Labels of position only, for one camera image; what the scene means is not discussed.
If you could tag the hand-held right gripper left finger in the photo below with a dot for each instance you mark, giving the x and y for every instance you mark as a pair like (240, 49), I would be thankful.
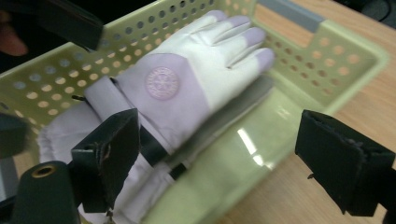
(109, 155)

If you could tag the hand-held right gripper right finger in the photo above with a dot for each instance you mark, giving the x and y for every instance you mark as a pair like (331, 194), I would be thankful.
(342, 168)

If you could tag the lavender glove with grey palm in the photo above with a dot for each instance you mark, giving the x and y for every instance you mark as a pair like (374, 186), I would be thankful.
(218, 118)

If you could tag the pale green plastic basket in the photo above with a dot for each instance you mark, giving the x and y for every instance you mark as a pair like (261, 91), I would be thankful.
(224, 174)

